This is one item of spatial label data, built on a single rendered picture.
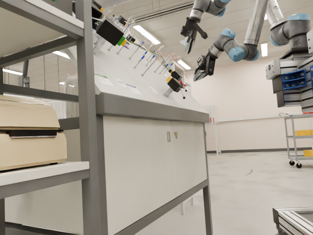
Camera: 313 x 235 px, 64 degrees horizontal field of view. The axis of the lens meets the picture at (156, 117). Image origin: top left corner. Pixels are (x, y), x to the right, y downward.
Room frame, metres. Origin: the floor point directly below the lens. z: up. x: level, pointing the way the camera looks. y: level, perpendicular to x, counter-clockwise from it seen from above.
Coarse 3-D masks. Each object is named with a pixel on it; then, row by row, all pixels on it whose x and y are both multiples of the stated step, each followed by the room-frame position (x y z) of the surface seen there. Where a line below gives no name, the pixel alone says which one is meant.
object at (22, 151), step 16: (0, 96) 0.60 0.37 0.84; (0, 112) 0.55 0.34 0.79; (16, 112) 0.59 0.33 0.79; (32, 112) 0.63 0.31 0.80; (48, 112) 0.68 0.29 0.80; (0, 128) 0.55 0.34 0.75; (16, 128) 0.58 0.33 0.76; (32, 128) 0.62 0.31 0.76; (48, 128) 0.67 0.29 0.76; (0, 144) 0.52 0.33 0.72; (16, 144) 0.55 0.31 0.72; (32, 144) 0.59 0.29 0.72; (48, 144) 0.64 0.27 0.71; (64, 144) 0.68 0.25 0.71; (0, 160) 0.52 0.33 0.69; (16, 160) 0.55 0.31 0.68; (32, 160) 0.59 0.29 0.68; (48, 160) 0.63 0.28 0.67; (64, 160) 0.69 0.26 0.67
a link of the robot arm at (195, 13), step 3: (192, 12) 1.48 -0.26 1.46; (195, 12) 1.46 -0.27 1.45; (198, 12) 1.47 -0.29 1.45; (201, 12) 1.47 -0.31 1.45; (192, 15) 1.48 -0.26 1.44; (195, 15) 1.47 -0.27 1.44; (198, 15) 1.47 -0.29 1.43; (201, 15) 1.48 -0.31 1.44; (198, 18) 1.49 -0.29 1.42; (201, 18) 1.50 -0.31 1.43
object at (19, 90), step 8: (8, 88) 1.12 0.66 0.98; (16, 88) 1.16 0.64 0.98; (24, 88) 1.19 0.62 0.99; (32, 88) 1.23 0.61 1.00; (32, 96) 1.24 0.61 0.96; (40, 96) 1.27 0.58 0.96; (48, 96) 1.31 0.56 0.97; (56, 96) 1.36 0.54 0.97; (64, 96) 1.41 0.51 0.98; (72, 96) 1.46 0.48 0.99
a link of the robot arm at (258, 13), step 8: (256, 0) 1.30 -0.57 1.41; (264, 0) 1.28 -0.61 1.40; (256, 8) 1.30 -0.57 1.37; (264, 8) 1.29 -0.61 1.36; (256, 16) 1.31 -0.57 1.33; (264, 16) 1.31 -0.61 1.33; (256, 24) 1.32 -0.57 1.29; (248, 32) 1.35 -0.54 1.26; (256, 32) 1.33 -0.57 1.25; (248, 40) 1.36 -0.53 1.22; (256, 40) 1.35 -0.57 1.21; (248, 48) 1.35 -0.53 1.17; (256, 48) 1.37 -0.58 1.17; (248, 56) 1.37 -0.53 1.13; (256, 56) 1.40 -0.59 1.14
